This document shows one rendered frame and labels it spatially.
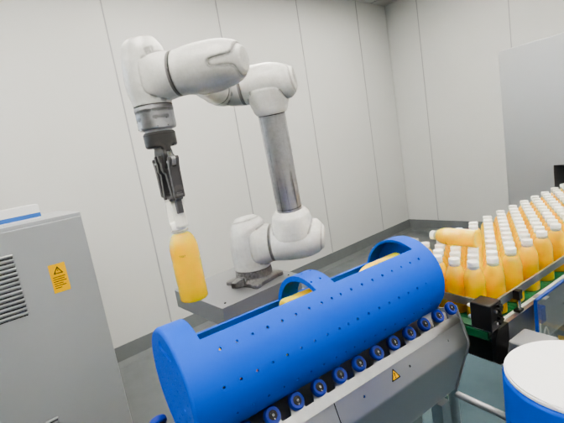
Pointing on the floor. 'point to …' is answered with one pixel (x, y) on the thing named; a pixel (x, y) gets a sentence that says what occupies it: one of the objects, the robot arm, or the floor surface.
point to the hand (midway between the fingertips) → (176, 213)
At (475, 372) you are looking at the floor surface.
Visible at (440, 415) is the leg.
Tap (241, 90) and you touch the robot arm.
